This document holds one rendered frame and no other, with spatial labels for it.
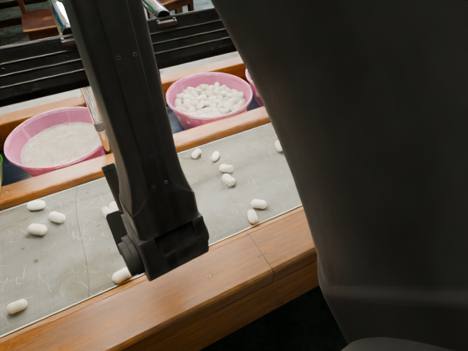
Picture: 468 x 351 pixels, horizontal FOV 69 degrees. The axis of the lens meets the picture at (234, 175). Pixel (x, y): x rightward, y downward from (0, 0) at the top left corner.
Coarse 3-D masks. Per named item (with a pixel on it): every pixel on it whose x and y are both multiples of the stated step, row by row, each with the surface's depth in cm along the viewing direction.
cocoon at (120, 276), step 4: (124, 268) 62; (116, 272) 62; (120, 272) 62; (124, 272) 62; (128, 272) 62; (112, 276) 62; (116, 276) 61; (120, 276) 61; (124, 276) 62; (128, 276) 62; (112, 280) 62; (116, 280) 61; (120, 280) 61; (124, 280) 62
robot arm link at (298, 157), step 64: (256, 0) 6; (320, 0) 5; (384, 0) 4; (448, 0) 3; (256, 64) 7; (320, 64) 5; (384, 64) 4; (448, 64) 4; (320, 128) 6; (384, 128) 4; (448, 128) 4; (320, 192) 6; (384, 192) 5; (448, 192) 4; (320, 256) 6; (384, 256) 5; (448, 256) 4; (384, 320) 5; (448, 320) 4
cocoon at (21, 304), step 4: (20, 300) 58; (24, 300) 59; (8, 304) 58; (12, 304) 58; (16, 304) 58; (20, 304) 58; (24, 304) 58; (8, 308) 57; (12, 308) 58; (16, 308) 58; (20, 308) 58; (24, 308) 59; (8, 312) 58; (12, 312) 58
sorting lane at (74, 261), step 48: (240, 144) 91; (96, 192) 79; (240, 192) 79; (288, 192) 78; (0, 240) 70; (48, 240) 69; (96, 240) 69; (0, 288) 62; (48, 288) 62; (96, 288) 62; (0, 336) 56
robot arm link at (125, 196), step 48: (96, 0) 21; (96, 48) 23; (144, 48) 24; (96, 96) 26; (144, 96) 25; (144, 144) 27; (144, 192) 29; (192, 192) 32; (144, 240) 31; (192, 240) 34
